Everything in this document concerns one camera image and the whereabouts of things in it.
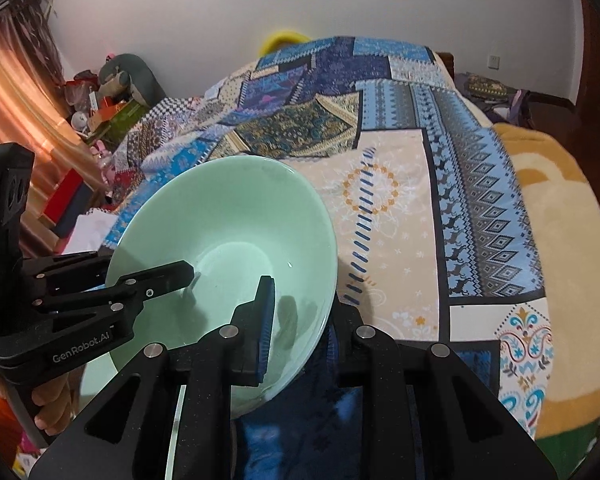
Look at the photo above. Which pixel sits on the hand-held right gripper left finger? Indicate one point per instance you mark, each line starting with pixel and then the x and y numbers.
pixel 264 330

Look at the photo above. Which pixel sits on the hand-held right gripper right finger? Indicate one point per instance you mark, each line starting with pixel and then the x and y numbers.
pixel 332 347

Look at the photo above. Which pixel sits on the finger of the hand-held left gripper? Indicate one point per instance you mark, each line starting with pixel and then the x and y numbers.
pixel 65 270
pixel 165 277

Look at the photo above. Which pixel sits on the green bowl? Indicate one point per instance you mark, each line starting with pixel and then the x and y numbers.
pixel 220 220

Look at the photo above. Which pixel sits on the person's left hand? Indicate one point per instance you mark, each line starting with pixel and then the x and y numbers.
pixel 52 405

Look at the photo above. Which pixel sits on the white paper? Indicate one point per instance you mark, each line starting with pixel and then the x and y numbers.
pixel 87 232

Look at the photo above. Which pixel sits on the red box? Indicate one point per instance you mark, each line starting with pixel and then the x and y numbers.
pixel 62 197

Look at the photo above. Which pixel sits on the orange curtain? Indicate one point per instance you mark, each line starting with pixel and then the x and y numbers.
pixel 10 100

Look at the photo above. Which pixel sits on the pink toy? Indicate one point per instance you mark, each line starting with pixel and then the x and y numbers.
pixel 102 162

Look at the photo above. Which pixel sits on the green plate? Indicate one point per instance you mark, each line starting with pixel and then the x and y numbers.
pixel 96 385

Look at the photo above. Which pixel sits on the green box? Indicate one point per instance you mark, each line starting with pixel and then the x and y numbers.
pixel 125 120

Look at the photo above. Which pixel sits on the grey plush toy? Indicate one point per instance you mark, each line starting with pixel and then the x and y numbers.
pixel 135 75

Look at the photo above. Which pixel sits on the patchwork patterned bedsheet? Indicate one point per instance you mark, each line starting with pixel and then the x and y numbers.
pixel 405 160

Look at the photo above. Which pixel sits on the yellow round item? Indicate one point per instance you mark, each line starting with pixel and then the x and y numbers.
pixel 282 40

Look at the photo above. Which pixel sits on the pile of clothes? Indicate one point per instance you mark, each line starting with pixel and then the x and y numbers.
pixel 490 90

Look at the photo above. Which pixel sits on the wooden headboard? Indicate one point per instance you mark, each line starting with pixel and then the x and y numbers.
pixel 445 65

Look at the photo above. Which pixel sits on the white wall socket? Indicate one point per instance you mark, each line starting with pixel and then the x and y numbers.
pixel 494 61

